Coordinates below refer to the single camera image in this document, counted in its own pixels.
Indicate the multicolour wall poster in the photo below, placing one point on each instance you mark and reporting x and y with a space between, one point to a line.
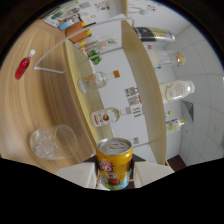
137 112

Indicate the blue white cup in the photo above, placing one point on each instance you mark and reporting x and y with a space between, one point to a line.
66 24

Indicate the clear bottle red label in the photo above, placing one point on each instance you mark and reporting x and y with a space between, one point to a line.
106 117

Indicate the blue bottle yellow cap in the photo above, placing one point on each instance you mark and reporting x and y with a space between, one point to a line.
168 114

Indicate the white tray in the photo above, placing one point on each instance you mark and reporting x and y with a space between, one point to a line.
55 18

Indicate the clear glass with ice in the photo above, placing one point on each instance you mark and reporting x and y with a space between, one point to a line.
53 141

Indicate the dark brown door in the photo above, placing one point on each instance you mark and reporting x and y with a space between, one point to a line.
176 163

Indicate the yellow drink can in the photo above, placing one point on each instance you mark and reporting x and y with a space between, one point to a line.
114 163

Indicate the green potted plant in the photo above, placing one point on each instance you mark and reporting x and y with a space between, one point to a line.
95 57

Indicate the small red liquid bottle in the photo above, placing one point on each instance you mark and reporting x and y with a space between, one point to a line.
22 66

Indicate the red white wall poster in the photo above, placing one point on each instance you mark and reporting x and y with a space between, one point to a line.
134 101

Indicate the ceiling air vent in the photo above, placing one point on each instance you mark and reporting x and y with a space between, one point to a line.
188 110

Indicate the black silver foil bag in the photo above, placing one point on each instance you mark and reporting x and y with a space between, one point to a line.
155 34

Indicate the large white bottle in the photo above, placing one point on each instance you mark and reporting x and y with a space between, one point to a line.
175 91

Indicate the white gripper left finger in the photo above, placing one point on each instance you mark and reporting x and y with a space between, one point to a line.
80 173

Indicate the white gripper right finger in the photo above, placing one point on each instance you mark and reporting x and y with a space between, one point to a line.
151 171

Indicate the glass jar cork lid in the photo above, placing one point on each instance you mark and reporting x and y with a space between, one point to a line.
165 58

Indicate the blue yellow wall poster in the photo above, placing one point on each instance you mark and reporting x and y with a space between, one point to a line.
131 91

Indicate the two-tier wooden shelf rack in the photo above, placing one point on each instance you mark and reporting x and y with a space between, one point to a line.
140 83

